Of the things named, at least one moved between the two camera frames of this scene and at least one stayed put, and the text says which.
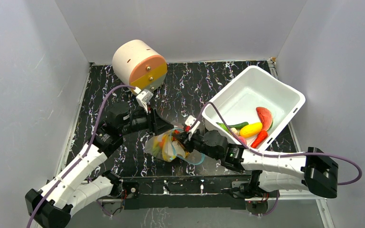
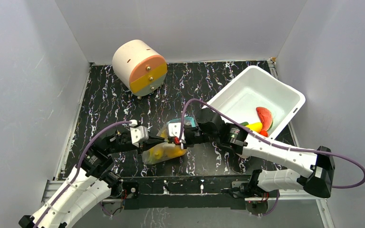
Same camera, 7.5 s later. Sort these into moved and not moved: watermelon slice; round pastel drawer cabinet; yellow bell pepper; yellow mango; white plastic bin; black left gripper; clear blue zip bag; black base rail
Moved: yellow bell pepper; clear blue zip bag; black left gripper
Not moved: yellow mango; black base rail; white plastic bin; watermelon slice; round pastel drawer cabinet
